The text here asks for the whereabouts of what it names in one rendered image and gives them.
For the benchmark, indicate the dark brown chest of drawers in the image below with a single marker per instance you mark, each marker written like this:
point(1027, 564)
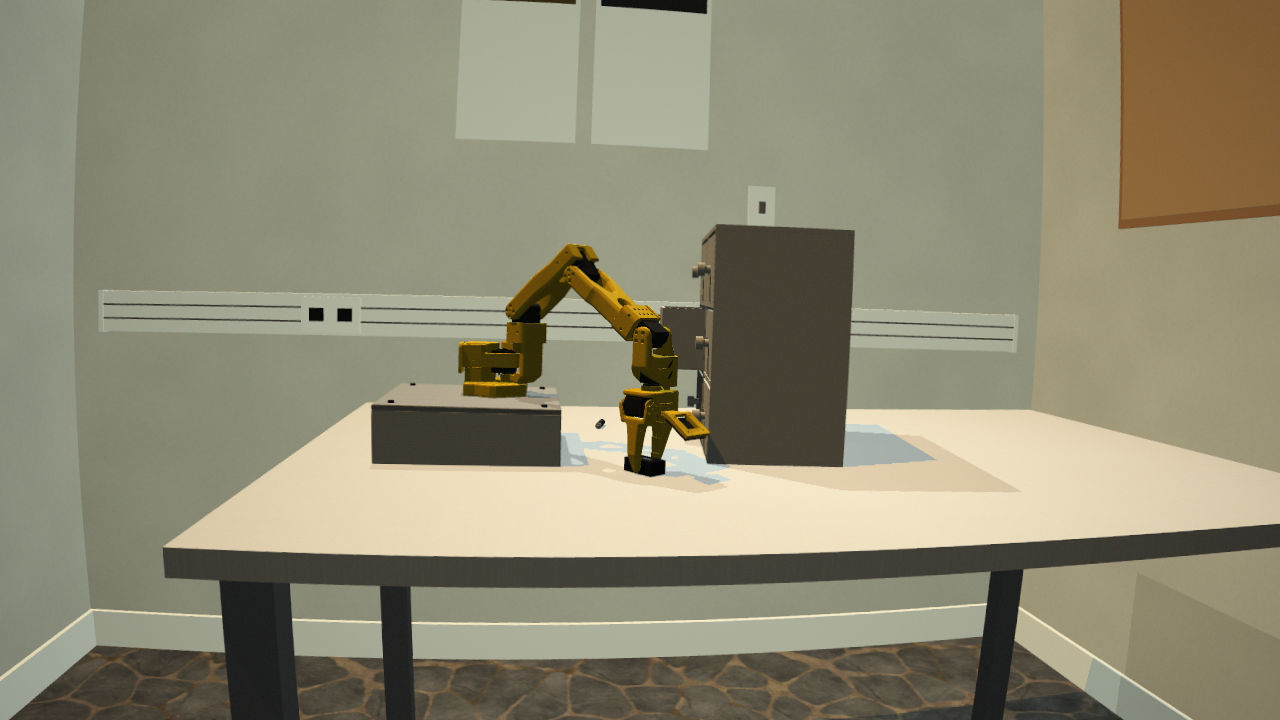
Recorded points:
point(781, 331)

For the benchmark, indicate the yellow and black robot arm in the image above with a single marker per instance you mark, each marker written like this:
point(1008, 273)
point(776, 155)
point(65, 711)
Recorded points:
point(637, 323)

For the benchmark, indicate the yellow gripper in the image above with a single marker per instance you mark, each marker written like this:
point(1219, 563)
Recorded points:
point(649, 403)

